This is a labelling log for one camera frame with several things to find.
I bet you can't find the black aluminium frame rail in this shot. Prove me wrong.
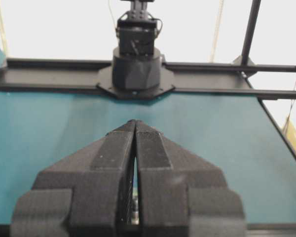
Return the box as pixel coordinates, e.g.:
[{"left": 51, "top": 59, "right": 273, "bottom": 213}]
[{"left": 0, "top": 59, "right": 296, "bottom": 100}]

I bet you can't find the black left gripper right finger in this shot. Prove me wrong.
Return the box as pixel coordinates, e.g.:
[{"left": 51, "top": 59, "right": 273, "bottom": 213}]
[{"left": 135, "top": 120, "right": 246, "bottom": 237}]

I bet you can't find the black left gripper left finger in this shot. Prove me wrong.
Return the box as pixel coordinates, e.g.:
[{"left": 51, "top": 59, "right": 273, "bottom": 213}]
[{"left": 10, "top": 121, "right": 134, "bottom": 237}]

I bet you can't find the black upright frame post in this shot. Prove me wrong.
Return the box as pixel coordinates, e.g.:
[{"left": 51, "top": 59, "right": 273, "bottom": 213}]
[{"left": 241, "top": 0, "right": 261, "bottom": 65}]

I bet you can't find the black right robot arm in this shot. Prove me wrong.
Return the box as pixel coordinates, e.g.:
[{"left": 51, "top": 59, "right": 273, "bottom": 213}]
[{"left": 112, "top": 0, "right": 247, "bottom": 237}]

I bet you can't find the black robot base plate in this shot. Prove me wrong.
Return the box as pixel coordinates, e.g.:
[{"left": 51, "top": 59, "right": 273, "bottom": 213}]
[{"left": 96, "top": 66, "right": 175, "bottom": 100}]

